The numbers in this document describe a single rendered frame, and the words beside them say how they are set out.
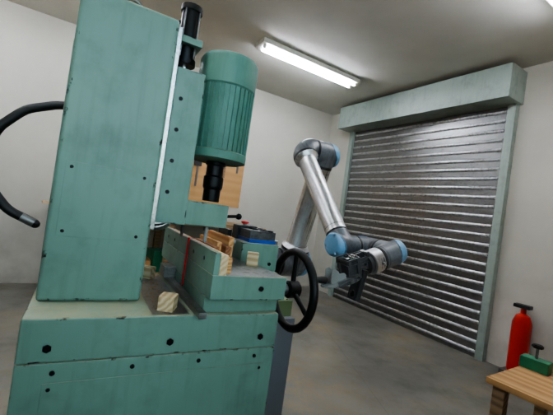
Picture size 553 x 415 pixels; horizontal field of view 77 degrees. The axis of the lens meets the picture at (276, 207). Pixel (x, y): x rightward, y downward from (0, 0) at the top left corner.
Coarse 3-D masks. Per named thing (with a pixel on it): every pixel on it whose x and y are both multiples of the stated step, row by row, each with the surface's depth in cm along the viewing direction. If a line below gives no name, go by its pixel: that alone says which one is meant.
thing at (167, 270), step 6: (162, 264) 113; (168, 264) 114; (162, 270) 112; (168, 270) 110; (174, 270) 112; (162, 276) 111; (168, 276) 111; (174, 276) 112; (168, 282) 109; (174, 282) 105; (174, 288) 101; (180, 288) 99; (180, 294) 95; (186, 294) 94; (186, 300) 90; (192, 300) 90; (192, 306) 85; (198, 306) 85; (198, 312) 81; (204, 312) 81; (198, 318) 80; (204, 318) 81
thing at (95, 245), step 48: (96, 0) 79; (96, 48) 79; (144, 48) 84; (96, 96) 80; (144, 96) 85; (96, 144) 80; (144, 144) 85; (96, 192) 81; (144, 192) 86; (48, 240) 77; (96, 240) 81; (144, 240) 87; (48, 288) 77; (96, 288) 82
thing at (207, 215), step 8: (192, 208) 99; (200, 208) 101; (208, 208) 102; (216, 208) 103; (224, 208) 104; (192, 216) 100; (200, 216) 101; (208, 216) 102; (216, 216) 103; (224, 216) 104; (192, 224) 100; (200, 224) 101; (208, 224) 102; (216, 224) 103; (224, 224) 104
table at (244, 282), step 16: (176, 256) 115; (192, 272) 97; (240, 272) 92; (256, 272) 95; (272, 272) 99; (208, 288) 84; (224, 288) 84; (240, 288) 86; (256, 288) 88; (272, 288) 91
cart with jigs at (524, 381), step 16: (512, 368) 155; (528, 368) 156; (544, 368) 152; (496, 384) 138; (512, 384) 137; (528, 384) 139; (544, 384) 142; (496, 400) 139; (528, 400) 129; (544, 400) 126
